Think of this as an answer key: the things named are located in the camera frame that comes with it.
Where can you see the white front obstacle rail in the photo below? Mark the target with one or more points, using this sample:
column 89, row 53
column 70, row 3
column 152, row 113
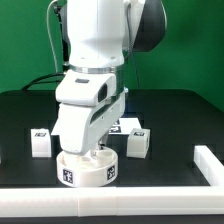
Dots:
column 110, row 201

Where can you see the white round stool seat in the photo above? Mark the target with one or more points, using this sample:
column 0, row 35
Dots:
column 94, row 169

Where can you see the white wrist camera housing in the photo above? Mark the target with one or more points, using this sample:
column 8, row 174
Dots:
column 85, row 89

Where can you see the white sheet with tags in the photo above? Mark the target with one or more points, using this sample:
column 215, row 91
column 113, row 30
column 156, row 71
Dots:
column 124, row 126

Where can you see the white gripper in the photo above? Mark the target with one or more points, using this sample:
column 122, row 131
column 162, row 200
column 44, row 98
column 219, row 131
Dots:
column 80, row 128

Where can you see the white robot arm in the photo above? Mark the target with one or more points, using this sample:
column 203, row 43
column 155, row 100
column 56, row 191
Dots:
column 100, row 31

